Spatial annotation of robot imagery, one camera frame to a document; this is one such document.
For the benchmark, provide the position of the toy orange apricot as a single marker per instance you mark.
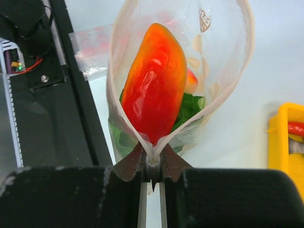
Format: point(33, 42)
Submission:
point(191, 83)

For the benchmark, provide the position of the white-dotted zip top bag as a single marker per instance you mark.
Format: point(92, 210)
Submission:
point(217, 37)

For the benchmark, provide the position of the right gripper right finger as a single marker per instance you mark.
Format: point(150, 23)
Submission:
point(226, 198)

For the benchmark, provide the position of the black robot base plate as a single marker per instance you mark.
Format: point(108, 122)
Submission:
point(55, 114)

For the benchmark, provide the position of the toy red pepper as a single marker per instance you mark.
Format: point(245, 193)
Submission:
point(155, 84)

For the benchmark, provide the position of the red-printed clear bag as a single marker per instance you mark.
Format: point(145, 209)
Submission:
point(91, 50)

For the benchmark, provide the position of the white slotted cable duct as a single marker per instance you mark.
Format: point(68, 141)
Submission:
point(6, 45)

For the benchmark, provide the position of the yellow plastic tray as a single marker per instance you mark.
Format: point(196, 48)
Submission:
point(279, 157)

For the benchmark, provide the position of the toy napa cabbage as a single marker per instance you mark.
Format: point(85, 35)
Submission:
point(123, 144)

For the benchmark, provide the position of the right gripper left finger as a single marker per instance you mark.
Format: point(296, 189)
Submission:
point(76, 197)

